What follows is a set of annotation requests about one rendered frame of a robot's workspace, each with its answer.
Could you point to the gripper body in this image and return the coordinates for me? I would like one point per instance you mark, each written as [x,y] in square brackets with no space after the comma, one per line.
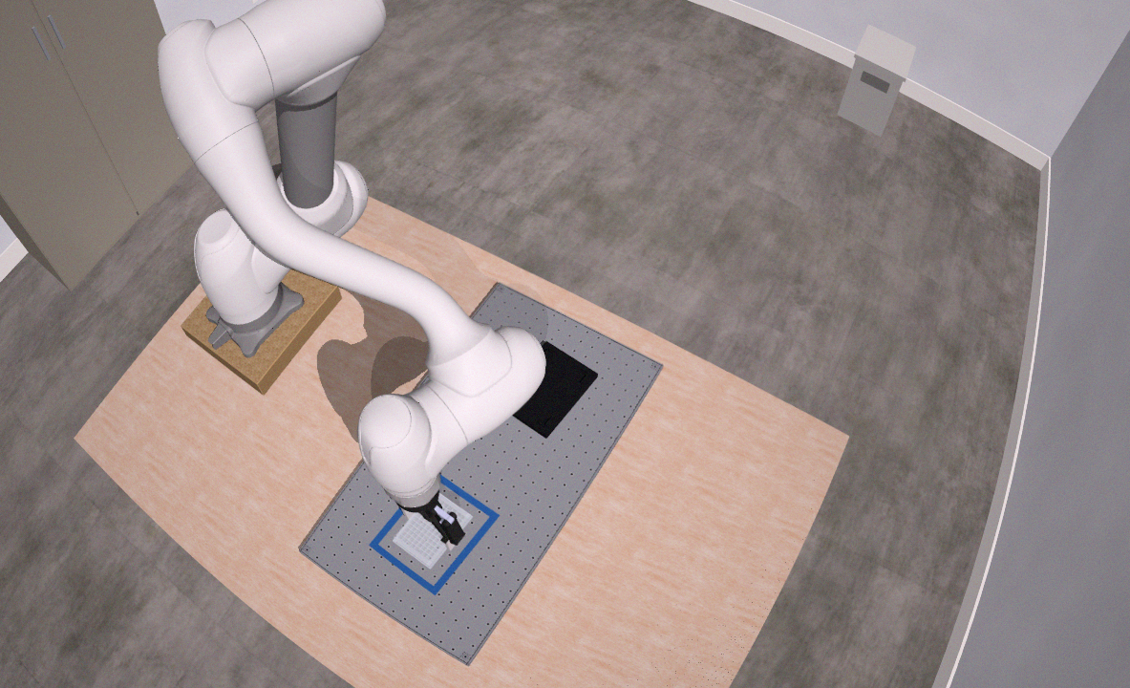
[428,508]

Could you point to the blue rectangular tape outline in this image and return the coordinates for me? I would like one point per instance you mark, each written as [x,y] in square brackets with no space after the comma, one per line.
[447,574]

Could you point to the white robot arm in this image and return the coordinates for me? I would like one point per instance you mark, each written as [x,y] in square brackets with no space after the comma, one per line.
[300,52]

